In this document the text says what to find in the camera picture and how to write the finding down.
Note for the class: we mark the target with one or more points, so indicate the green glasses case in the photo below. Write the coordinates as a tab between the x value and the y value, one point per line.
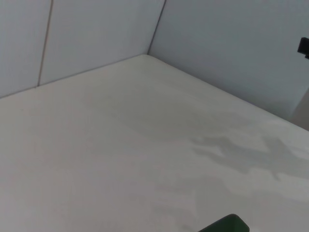
227	224

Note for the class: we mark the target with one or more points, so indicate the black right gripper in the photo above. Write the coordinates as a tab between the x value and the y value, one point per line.
305	47

